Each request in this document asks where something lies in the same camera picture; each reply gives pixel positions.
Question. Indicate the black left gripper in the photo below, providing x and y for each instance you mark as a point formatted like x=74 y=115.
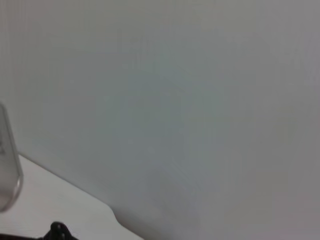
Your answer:
x=58 y=232

